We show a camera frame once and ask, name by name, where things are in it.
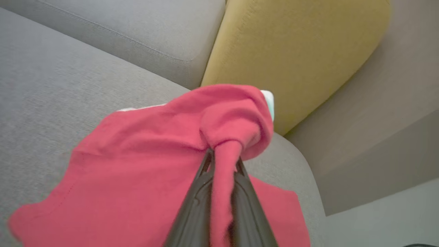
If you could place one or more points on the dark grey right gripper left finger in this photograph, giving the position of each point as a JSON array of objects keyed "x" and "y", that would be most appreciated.
[{"x": 192, "y": 216}]

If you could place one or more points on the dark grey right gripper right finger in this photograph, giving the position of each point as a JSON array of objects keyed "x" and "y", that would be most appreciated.
[{"x": 250, "y": 219}]

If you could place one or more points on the red shorts with white trim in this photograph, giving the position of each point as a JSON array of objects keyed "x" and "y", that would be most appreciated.
[{"x": 137, "y": 171}]

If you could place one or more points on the yellow sofa back cushion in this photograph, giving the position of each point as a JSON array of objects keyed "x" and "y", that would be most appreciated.
[{"x": 291, "y": 58}]

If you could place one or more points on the grey sofa seat cushion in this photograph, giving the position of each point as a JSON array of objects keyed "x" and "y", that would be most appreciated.
[{"x": 137, "y": 27}]

